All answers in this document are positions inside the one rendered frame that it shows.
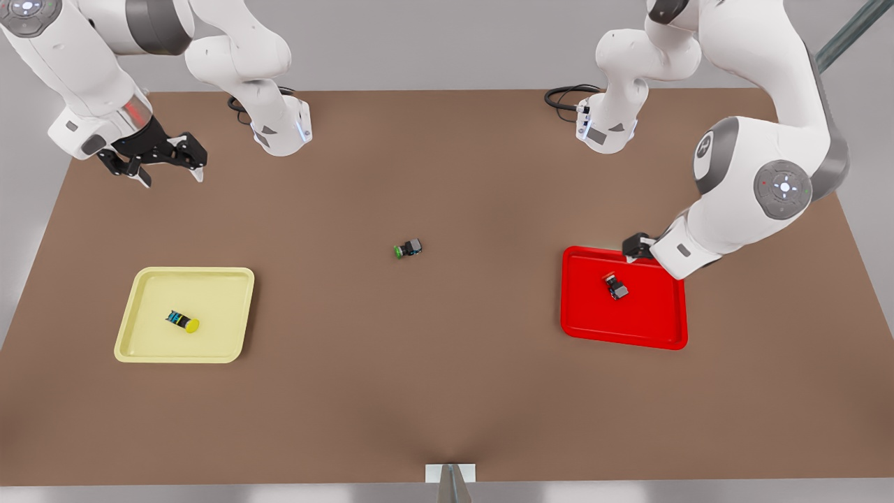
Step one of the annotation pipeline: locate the red tray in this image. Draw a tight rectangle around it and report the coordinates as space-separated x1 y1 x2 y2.
560 245 689 351

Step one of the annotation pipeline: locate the yellow tray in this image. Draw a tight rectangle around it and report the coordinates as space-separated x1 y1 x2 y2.
114 266 256 365

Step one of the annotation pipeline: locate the black cable loop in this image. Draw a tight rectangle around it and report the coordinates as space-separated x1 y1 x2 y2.
227 87 297 127
544 84 606 126

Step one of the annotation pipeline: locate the yellow button switch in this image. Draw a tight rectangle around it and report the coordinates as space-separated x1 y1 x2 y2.
165 309 201 335

